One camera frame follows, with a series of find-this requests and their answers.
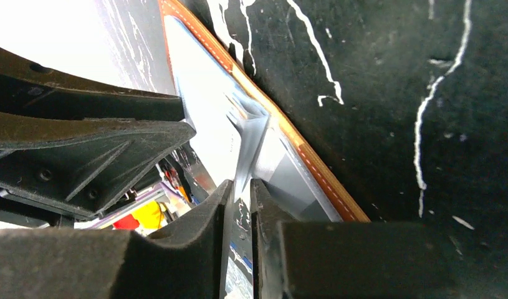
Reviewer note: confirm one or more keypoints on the brown leather card holder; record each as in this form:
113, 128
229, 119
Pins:
240, 133

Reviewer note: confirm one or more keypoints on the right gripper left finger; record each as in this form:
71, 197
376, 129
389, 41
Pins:
185, 259

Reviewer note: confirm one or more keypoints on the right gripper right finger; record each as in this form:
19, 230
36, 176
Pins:
312, 259

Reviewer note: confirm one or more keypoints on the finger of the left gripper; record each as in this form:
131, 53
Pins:
30, 89
80, 168

